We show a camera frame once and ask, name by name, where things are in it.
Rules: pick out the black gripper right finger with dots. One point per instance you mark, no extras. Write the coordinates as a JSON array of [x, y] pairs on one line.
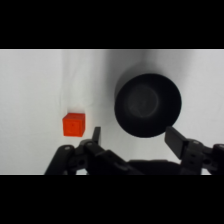
[[186, 150]]

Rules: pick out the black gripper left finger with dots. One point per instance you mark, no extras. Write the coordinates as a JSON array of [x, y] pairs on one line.
[[94, 154]]

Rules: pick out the red cube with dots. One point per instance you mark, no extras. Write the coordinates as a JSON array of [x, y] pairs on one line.
[[74, 124]]

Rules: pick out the black round base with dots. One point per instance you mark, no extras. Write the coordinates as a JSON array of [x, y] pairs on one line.
[[148, 105]]

